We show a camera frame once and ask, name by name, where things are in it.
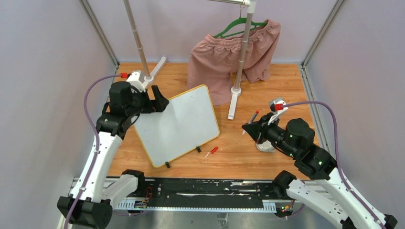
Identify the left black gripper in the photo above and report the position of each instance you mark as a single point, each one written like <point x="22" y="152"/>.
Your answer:
<point x="157" y="105"/>

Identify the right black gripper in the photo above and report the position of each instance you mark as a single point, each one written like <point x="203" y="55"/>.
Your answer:
<point x="257" y="130"/>

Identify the white red marker pen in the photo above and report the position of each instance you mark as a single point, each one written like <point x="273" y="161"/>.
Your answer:
<point x="254" y="116"/>

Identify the yellow framed whiteboard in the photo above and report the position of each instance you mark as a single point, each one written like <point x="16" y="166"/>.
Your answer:
<point x="187" y="123"/>

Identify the red marker cap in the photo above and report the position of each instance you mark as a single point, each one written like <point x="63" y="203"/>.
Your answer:
<point x="214" y="150"/>

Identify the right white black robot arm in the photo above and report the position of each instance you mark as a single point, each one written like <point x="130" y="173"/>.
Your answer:
<point x="347" y="209"/>

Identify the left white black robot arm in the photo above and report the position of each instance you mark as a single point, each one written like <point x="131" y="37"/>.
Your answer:
<point x="89" y="203"/>

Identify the grey whiteboard eraser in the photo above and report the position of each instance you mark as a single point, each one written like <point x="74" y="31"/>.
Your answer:
<point x="265" y="147"/>

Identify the pink shorts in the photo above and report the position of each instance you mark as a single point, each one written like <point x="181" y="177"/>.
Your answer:
<point x="213" y="60"/>

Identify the green clothes hanger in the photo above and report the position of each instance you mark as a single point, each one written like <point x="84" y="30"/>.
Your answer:
<point x="237" y="26"/>

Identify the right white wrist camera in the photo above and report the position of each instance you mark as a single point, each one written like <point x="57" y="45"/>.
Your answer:
<point x="277" y="109"/>

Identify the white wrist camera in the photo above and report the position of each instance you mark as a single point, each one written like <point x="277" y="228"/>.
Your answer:
<point x="139" y="80"/>
<point x="277" y="109"/>

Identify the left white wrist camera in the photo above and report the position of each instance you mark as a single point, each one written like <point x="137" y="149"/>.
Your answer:
<point x="139" y="80"/>

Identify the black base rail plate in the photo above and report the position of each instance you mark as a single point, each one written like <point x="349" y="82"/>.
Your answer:
<point x="209" y="195"/>

